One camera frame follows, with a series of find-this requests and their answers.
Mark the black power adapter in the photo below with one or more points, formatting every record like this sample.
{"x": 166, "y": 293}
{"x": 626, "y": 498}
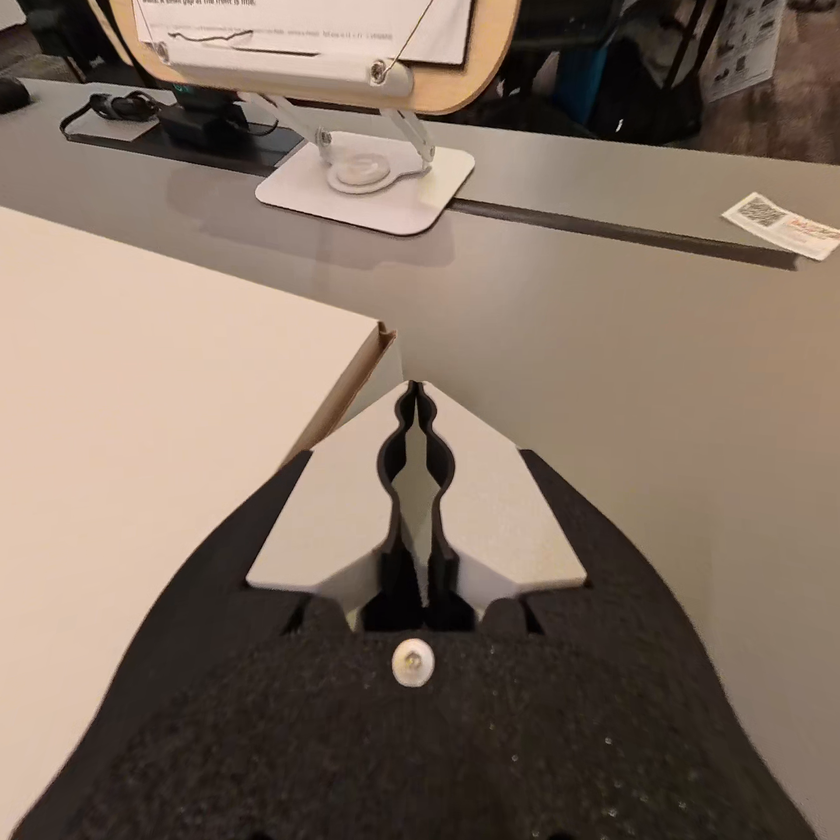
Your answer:
{"x": 203, "y": 121}

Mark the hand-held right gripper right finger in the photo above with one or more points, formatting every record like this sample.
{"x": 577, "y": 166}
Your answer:
{"x": 505, "y": 518}

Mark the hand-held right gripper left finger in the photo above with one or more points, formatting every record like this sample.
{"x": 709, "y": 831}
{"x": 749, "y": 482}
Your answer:
{"x": 328, "y": 512}

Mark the white book stand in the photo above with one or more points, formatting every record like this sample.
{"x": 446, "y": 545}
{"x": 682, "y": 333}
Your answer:
{"x": 354, "y": 111}

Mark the black bag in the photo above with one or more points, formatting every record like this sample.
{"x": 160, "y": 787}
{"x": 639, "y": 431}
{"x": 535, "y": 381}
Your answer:
{"x": 630, "y": 85}

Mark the black computer mouse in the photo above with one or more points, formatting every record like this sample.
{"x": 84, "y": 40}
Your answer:
{"x": 13, "y": 94}

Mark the printed paper sheet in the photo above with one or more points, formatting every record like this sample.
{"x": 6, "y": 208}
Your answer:
{"x": 308, "y": 26}

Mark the white printed label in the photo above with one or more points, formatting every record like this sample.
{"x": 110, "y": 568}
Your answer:
{"x": 782, "y": 226}

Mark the cardboard box with lid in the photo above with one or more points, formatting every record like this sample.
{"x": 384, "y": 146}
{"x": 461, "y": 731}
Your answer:
{"x": 151, "y": 420}

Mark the white printed poster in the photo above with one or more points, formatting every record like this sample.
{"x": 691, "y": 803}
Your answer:
{"x": 745, "y": 46}

